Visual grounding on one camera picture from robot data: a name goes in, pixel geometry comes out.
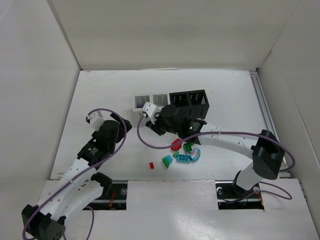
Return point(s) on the aluminium rail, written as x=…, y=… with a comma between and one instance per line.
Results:
x=267, y=117

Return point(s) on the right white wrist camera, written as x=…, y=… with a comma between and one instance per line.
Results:
x=150, y=110

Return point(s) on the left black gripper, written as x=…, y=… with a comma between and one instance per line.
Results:
x=120, y=124

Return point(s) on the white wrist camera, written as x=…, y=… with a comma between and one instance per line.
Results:
x=95, y=120
x=150, y=110

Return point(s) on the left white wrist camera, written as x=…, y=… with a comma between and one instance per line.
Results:
x=95, y=120

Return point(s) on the green square lego brick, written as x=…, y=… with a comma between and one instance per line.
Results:
x=187, y=147

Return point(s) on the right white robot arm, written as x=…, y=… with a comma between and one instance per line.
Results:
x=263, y=149

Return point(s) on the cyan printed round lego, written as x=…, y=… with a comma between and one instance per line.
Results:
x=195, y=155

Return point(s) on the white double container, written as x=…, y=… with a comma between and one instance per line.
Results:
x=159, y=100

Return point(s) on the small red lego brick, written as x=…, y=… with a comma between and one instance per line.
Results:
x=151, y=164

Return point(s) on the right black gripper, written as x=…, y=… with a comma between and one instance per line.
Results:
x=157, y=124

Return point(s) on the black double container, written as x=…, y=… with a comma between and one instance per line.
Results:
x=194, y=103

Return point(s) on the cyan flat lego brick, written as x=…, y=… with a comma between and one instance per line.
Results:
x=183, y=158

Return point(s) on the green and blue lego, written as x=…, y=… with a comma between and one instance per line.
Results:
x=167, y=160

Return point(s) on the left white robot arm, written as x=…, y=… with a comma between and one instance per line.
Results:
x=81, y=184

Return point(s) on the red rounded lego brick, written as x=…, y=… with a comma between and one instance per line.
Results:
x=176, y=145

